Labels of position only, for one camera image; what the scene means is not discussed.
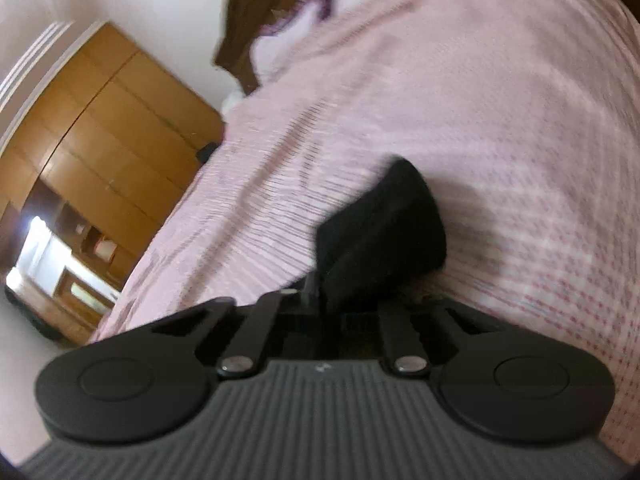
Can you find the small black object by wardrobe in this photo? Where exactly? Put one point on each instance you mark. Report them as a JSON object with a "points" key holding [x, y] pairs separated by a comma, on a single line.
{"points": [[204, 153]]}

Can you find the pink item on shelf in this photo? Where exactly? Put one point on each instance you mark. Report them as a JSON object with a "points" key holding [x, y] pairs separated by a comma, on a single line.
{"points": [[105, 249]]}

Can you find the pink checked bed sheet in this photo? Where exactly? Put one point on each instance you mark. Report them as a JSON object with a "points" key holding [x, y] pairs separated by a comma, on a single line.
{"points": [[523, 117]]}

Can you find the white plush toy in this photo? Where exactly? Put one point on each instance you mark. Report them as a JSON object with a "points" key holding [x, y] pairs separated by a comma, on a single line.
{"points": [[233, 99]]}

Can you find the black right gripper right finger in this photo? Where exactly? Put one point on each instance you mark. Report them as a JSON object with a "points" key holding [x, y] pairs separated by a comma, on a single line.
{"points": [[401, 326]]}

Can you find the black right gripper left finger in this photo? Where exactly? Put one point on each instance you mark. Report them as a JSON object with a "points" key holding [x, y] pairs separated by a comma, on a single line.
{"points": [[248, 348]]}

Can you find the dark wooden headboard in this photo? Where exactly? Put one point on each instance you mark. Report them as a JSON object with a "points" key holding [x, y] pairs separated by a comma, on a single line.
{"points": [[265, 15]]}

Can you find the black small garment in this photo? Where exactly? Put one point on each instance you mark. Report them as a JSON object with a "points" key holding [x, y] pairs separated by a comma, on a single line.
{"points": [[383, 242]]}

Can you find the wooden wardrobe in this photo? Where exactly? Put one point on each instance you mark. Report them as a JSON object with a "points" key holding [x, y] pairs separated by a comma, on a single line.
{"points": [[107, 149]]}

